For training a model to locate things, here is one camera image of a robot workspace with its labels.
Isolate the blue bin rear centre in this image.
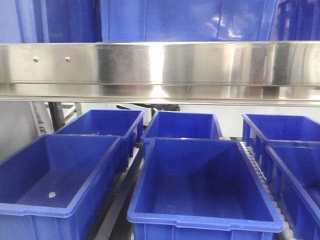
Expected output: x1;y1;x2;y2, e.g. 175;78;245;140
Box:
141;111;223;154

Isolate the white roller track right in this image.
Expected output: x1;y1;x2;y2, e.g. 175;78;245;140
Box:
240;139;297;240

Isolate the blue plastic bin right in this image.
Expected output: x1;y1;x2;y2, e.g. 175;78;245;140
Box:
99;0;278;42

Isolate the blue bin lower left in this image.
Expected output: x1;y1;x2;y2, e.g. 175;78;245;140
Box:
0;134;121;240

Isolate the blue bin lower centre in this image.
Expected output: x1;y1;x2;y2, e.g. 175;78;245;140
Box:
127;138;283;240

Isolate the stainless steel shelf front rail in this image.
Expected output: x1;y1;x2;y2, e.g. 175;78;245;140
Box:
0;41;320;107

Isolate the blue bin rear right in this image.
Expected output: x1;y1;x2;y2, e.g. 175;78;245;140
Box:
241;113;320;173

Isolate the blue bin lower right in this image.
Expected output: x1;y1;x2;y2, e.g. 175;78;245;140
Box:
265;146;320;240

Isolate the blue plastic bin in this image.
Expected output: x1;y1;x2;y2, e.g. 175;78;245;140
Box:
12;0;101;43
99;0;278;42

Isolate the blue bin rear left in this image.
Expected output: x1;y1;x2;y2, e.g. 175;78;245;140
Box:
55;109;145;172

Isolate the blue plastic bin left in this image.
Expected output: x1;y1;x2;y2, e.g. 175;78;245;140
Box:
12;0;101;43

